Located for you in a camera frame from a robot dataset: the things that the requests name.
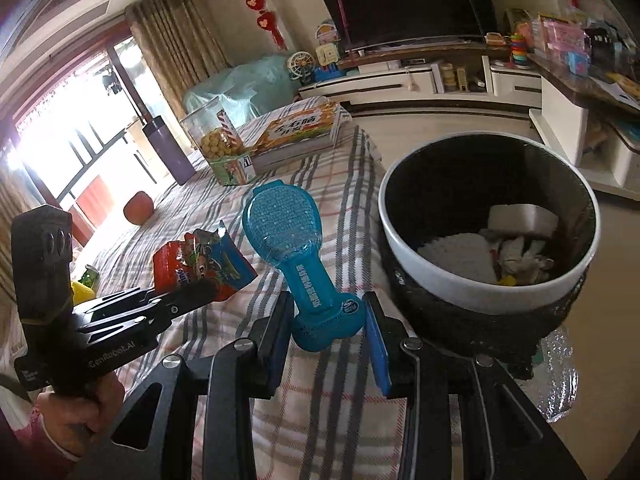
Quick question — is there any red heart string decoration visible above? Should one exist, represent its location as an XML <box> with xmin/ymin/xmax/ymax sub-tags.
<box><xmin>227</xmin><ymin>0</ymin><xmax>290</xmax><ymax>51</ymax></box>

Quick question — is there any blue plastic bottle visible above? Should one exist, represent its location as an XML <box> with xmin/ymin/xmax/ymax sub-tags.
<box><xmin>241</xmin><ymin>180</ymin><xmax>368</xmax><ymax>353</ymax></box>

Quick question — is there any crumpled paper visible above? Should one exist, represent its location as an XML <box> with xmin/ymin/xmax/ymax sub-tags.
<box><xmin>480</xmin><ymin>230</ymin><xmax>556</xmax><ymax>286</ymax></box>

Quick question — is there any marble top coffee table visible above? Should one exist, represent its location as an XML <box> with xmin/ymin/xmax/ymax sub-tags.
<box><xmin>527</xmin><ymin>52</ymin><xmax>640</xmax><ymax>201</ymax></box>

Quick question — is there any person's left hand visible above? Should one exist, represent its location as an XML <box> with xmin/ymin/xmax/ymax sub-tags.
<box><xmin>32</xmin><ymin>375</ymin><xmax>126</xmax><ymax>461</ymax></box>

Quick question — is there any person's left forearm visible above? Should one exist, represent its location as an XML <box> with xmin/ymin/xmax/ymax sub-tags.
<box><xmin>0</xmin><ymin>400</ymin><xmax>81</xmax><ymax>480</ymax></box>

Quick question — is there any red and blue snack wrapper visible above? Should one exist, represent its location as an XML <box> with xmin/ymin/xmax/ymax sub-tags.
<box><xmin>151</xmin><ymin>227</ymin><xmax>258</xmax><ymax>306</ymax></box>

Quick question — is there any plaid tablecloth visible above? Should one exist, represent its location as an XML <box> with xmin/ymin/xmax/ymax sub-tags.
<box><xmin>75</xmin><ymin>110</ymin><xmax>451</xmax><ymax>480</ymax></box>

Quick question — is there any pink toy box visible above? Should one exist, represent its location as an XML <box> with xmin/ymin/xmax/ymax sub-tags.
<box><xmin>531</xmin><ymin>15</ymin><xmax>586</xmax><ymax>56</ymax></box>

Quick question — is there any beige curtain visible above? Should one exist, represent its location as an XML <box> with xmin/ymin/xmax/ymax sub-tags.
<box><xmin>125</xmin><ymin>0</ymin><xmax>233</xmax><ymax>126</ymax></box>

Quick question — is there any silver bubble foil mat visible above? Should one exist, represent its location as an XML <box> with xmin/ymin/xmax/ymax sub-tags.
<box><xmin>530</xmin><ymin>327</ymin><xmax>581</xmax><ymax>423</ymax></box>

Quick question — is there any colourful round card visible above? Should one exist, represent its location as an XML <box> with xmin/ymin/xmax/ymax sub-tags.
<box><xmin>315</xmin><ymin>19</ymin><xmax>341</xmax><ymax>45</ymax></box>

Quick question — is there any black television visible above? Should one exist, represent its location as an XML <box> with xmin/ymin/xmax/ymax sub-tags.
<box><xmin>315</xmin><ymin>0</ymin><xmax>501</xmax><ymax>53</ymax></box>

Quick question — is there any white bumpy sheet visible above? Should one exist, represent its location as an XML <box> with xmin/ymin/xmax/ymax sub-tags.
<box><xmin>416</xmin><ymin>232</ymin><xmax>496</xmax><ymax>283</ymax></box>

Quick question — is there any teal plastic cover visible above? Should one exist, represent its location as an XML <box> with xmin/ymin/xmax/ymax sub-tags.
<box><xmin>182</xmin><ymin>55</ymin><xmax>298</xmax><ymax>128</ymax></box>

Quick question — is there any yellow object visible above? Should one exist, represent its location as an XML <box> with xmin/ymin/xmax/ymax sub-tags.
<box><xmin>72</xmin><ymin>280</ymin><xmax>98</xmax><ymax>306</ymax></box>

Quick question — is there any white foam block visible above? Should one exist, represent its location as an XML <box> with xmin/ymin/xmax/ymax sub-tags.
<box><xmin>487</xmin><ymin>204</ymin><xmax>560</xmax><ymax>238</ymax></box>

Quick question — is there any green printed carton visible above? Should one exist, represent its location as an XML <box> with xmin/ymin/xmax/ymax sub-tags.
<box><xmin>209</xmin><ymin>152</ymin><xmax>257</xmax><ymax>187</ymax></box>

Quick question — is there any purple tumbler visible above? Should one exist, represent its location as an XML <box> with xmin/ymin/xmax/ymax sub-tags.
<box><xmin>142</xmin><ymin>115</ymin><xmax>197</xmax><ymax>186</ymax></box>

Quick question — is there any orange and white box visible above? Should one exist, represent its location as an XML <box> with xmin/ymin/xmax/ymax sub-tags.
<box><xmin>250</xmin><ymin>101</ymin><xmax>353</xmax><ymax>173</ymax></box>

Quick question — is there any black white-rimmed trash bin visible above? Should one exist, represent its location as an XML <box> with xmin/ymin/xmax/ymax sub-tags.
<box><xmin>377</xmin><ymin>132</ymin><xmax>601</xmax><ymax>376</ymax></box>

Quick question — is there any rainbow stacking ring toy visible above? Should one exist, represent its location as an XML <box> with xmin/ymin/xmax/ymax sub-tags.
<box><xmin>509</xmin><ymin>32</ymin><xmax>531</xmax><ymax>68</ymax></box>

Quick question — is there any clear jar of snack balls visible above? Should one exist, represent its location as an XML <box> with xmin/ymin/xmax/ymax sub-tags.
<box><xmin>179</xmin><ymin>100</ymin><xmax>248</xmax><ymax>163</ymax></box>

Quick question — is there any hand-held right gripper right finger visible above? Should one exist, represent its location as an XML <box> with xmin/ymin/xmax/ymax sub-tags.
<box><xmin>363</xmin><ymin>290</ymin><xmax>587</xmax><ymax>480</ymax></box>

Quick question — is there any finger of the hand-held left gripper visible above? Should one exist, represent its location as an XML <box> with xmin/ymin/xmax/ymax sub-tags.
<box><xmin>75</xmin><ymin>280</ymin><xmax>211</xmax><ymax>328</ymax></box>
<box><xmin>80</xmin><ymin>300</ymin><xmax>201</xmax><ymax>348</ymax></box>

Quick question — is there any white television cabinet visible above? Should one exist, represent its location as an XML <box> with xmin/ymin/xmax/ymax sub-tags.
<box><xmin>297</xmin><ymin>47</ymin><xmax>543</xmax><ymax>113</ymax></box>

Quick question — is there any red round object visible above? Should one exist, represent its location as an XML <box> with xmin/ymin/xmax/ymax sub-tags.
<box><xmin>124</xmin><ymin>190</ymin><xmax>155</xmax><ymax>226</ymax></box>

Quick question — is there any white toy ferris wheel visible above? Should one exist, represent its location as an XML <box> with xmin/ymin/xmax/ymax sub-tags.
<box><xmin>286</xmin><ymin>50</ymin><xmax>317</xmax><ymax>83</ymax></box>

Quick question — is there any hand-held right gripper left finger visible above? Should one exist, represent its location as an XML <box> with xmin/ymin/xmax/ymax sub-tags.
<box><xmin>70</xmin><ymin>289</ymin><xmax>297</xmax><ymax>480</ymax></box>

